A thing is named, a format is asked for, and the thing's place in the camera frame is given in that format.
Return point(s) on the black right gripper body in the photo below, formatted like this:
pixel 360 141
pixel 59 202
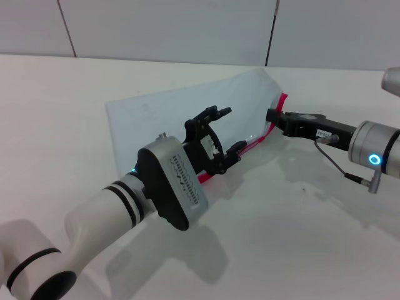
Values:
pixel 322 128

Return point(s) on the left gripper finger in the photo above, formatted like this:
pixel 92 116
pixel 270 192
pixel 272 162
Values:
pixel 215 113
pixel 234 151

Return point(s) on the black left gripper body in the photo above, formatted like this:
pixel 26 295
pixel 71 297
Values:
pixel 203 147

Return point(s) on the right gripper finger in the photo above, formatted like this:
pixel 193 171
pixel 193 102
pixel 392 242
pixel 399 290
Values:
pixel 274 115
pixel 289 132

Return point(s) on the clear red-zipper document bag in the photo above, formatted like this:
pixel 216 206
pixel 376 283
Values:
pixel 175 118

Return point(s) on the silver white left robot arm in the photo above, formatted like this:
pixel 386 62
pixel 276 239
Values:
pixel 90 225

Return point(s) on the thin black background pole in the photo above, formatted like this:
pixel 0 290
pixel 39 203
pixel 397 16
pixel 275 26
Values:
pixel 270 34

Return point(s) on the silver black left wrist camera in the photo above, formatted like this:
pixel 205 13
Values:
pixel 175 184

